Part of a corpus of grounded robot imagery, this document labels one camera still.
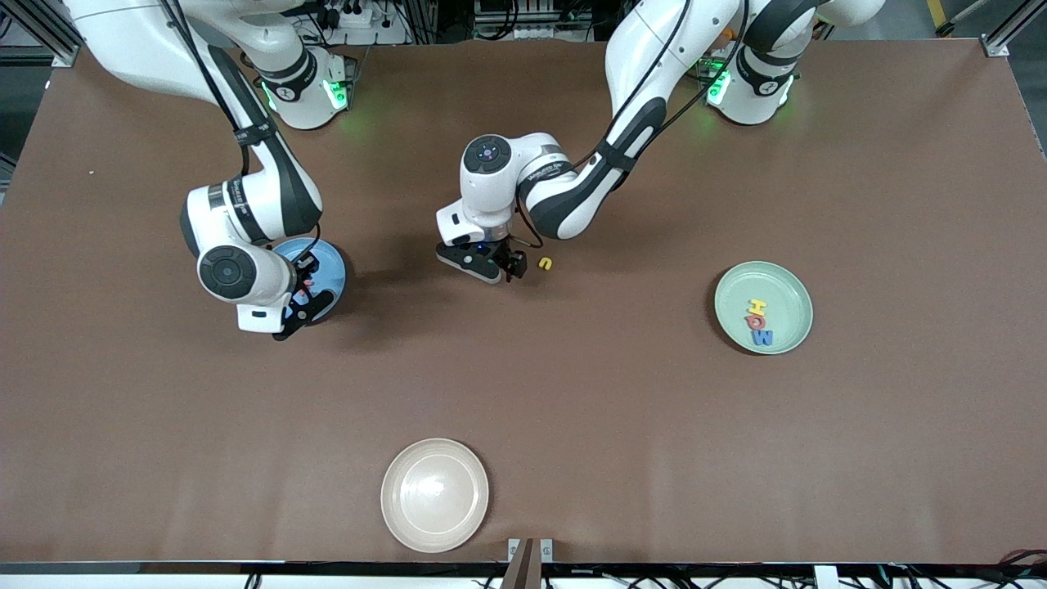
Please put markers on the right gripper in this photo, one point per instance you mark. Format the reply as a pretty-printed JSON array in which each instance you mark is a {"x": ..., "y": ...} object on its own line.
[{"x": 302, "y": 272}]

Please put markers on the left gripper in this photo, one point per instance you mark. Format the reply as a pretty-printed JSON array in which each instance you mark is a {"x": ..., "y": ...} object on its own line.
[{"x": 505, "y": 254}]

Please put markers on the yellow foam letter H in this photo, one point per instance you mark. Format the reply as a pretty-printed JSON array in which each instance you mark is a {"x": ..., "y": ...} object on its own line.
[{"x": 757, "y": 307}]

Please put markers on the blue foam letter W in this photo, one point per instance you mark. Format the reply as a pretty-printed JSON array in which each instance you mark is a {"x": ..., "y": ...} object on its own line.
[{"x": 761, "y": 337}]

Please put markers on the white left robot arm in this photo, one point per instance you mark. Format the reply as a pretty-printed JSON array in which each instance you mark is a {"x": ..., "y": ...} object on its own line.
[{"x": 654, "y": 41}]

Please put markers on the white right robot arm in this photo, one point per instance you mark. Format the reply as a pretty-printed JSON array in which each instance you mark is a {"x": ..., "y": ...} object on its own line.
[{"x": 123, "y": 33}]

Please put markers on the blue plate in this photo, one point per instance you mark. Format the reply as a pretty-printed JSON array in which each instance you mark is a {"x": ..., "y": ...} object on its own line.
[{"x": 331, "y": 262}]

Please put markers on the beige plate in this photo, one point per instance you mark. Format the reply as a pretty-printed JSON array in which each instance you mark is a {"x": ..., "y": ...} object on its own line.
[{"x": 434, "y": 495}]

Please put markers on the black equipment rack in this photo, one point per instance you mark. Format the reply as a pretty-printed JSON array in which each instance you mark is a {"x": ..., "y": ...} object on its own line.
[{"x": 532, "y": 16}]

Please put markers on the white power strip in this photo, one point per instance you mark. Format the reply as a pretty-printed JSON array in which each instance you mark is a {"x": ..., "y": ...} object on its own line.
[{"x": 364, "y": 16}]

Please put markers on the pale green plate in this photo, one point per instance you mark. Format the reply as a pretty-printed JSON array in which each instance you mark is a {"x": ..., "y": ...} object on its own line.
[{"x": 777, "y": 286}]

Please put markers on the small grey bracket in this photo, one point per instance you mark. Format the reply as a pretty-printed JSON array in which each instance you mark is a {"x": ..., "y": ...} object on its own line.
[
  {"x": 514, "y": 550},
  {"x": 546, "y": 550}
]

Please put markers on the brown post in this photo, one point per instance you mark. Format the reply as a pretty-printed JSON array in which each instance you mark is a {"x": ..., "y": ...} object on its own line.
[{"x": 523, "y": 573}]

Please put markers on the aluminium frame profile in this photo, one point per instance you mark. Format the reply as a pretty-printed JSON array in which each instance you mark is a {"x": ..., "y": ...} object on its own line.
[
  {"x": 1002, "y": 37},
  {"x": 49, "y": 56}
]

